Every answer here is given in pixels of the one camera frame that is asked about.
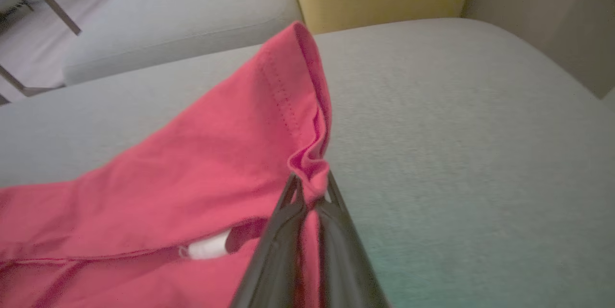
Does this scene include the grey sofa seat cushion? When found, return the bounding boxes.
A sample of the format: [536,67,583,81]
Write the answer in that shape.
[62,0,305,86]

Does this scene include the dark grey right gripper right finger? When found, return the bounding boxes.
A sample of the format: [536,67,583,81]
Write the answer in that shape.
[316,170,391,308]

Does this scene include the red shorts with white stripes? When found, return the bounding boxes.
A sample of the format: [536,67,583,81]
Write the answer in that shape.
[0,21,333,308]

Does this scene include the grey metal stand frame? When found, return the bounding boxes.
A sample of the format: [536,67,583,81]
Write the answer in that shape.
[0,0,82,106]

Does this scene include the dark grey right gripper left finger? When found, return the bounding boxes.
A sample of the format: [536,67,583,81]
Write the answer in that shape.
[230,172,307,308]

